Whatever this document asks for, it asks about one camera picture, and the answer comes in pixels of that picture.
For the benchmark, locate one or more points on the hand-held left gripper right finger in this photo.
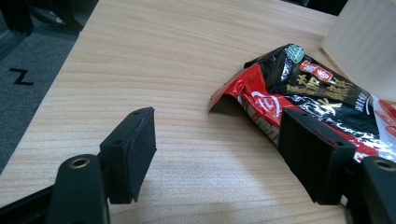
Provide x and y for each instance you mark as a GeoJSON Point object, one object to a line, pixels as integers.
{"type": "Point", "coordinates": [314, 152]}

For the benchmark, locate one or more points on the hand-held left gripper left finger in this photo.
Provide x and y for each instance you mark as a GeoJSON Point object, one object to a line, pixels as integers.
{"type": "Point", "coordinates": [127, 155]}

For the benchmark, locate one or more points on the red and black snack packet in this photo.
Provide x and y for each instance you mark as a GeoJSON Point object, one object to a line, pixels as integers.
{"type": "Point", "coordinates": [311, 90]}

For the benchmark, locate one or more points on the black metal stand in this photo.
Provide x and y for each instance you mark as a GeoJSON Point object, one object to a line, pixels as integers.
{"type": "Point", "coordinates": [46, 14]}

